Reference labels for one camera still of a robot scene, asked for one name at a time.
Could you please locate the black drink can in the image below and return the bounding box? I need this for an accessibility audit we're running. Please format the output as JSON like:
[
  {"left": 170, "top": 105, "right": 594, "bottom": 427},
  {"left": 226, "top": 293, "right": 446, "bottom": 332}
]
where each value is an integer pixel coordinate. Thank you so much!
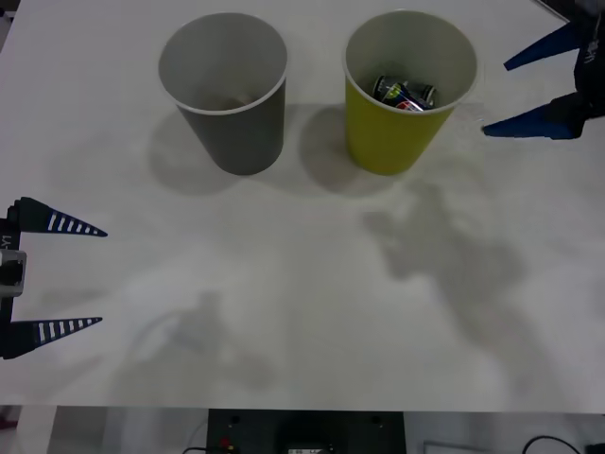
[{"left": 372, "top": 74, "right": 437, "bottom": 109}]

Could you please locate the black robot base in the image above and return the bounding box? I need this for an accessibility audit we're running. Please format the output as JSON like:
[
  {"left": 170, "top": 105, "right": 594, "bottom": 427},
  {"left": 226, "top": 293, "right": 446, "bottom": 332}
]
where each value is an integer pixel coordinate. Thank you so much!
[{"left": 207, "top": 409, "right": 406, "bottom": 454}]

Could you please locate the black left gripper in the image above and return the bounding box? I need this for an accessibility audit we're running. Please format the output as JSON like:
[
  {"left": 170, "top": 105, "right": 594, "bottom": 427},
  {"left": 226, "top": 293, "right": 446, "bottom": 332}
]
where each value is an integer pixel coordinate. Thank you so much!
[{"left": 0, "top": 196, "right": 109, "bottom": 360}]

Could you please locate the silver drink can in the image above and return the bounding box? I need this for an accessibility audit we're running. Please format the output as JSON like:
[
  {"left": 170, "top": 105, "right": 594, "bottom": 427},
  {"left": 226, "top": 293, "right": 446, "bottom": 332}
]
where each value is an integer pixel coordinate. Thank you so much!
[{"left": 385, "top": 81, "right": 434, "bottom": 114}]

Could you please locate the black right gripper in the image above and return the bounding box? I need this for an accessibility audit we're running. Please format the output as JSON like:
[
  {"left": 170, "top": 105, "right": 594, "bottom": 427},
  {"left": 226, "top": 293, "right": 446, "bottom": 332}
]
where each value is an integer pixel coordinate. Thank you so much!
[{"left": 481, "top": 20, "right": 605, "bottom": 142}]

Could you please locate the yellow-green plastic bin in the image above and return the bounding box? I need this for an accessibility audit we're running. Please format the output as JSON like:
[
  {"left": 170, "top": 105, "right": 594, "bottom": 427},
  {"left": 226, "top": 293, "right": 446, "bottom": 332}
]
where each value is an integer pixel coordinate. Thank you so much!
[{"left": 342, "top": 9, "right": 480, "bottom": 177}]

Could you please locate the grey flat board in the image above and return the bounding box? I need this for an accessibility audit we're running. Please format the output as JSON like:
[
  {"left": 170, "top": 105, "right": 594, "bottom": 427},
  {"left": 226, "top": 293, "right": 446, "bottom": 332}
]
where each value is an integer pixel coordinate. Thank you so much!
[{"left": 532, "top": 0, "right": 579, "bottom": 23}]

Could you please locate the black cable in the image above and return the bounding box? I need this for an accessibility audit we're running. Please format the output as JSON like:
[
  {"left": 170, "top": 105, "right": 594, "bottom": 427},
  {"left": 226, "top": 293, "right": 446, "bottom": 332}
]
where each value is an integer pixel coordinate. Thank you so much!
[{"left": 523, "top": 435, "right": 588, "bottom": 454}]

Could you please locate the grey plastic bin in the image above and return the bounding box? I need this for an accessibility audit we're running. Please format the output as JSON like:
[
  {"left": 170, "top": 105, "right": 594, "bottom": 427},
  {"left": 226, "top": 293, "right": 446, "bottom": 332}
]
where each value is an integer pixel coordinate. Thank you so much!
[{"left": 158, "top": 12, "right": 289, "bottom": 176}]

